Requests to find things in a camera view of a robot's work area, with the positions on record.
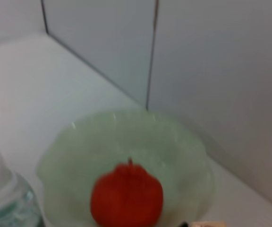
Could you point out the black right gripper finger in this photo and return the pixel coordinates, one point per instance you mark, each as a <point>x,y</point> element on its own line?
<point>183,224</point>

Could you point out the red orange fruit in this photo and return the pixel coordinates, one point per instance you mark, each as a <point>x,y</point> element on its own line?
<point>126,196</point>

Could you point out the clear green-label water bottle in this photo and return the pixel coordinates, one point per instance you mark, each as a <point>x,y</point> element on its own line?
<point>6,194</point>

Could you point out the pale green glass fruit plate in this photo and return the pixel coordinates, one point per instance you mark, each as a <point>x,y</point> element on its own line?
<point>84,153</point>

